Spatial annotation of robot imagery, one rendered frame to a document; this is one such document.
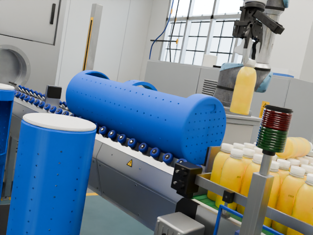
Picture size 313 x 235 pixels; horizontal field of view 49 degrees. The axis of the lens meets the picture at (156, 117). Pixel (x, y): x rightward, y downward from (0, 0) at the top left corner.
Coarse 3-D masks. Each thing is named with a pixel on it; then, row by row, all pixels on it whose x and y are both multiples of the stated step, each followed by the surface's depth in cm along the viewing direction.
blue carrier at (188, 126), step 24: (96, 72) 191; (72, 96) 182; (96, 96) 166; (120, 96) 155; (144, 96) 146; (168, 96) 139; (192, 96) 134; (96, 120) 171; (120, 120) 153; (144, 120) 141; (168, 120) 132; (192, 120) 129; (216, 120) 139; (168, 144) 133; (192, 144) 132; (216, 144) 143
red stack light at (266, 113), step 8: (264, 112) 77; (272, 112) 75; (280, 112) 74; (264, 120) 77; (272, 120) 75; (280, 120) 75; (288, 120) 75; (272, 128) 75; (280, 128) 75; (288, 128) 76
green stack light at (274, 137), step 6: (264, 132) 76; (270, 132) 75; (276, 132) 75; (282, 132) 75; (288, 132) 76; (258, 138) 78; (264, 138) 76; (270, 138) 75; (276, 138) 75; (282, 138) 75; (258, 144) 78; (264, 144) 76; (270, 144) 75; (276, 144) 75; (282, 144) 76; (270, 150) 76; (276, 150) 75; (282, 150) 76
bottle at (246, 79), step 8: (248, 64) 119; (240, 72) 120; (248, 72) 118; (240, 80) 119; (248, 80) 118; (240, 88) 119; (248, 88) 118; (232, 96) 122; (240, 96) 119; (248, 96) 119; (232, 104) 121; (240, 104) 119; (248, 104) 119; (240, 112) 119; (248, 112) 120
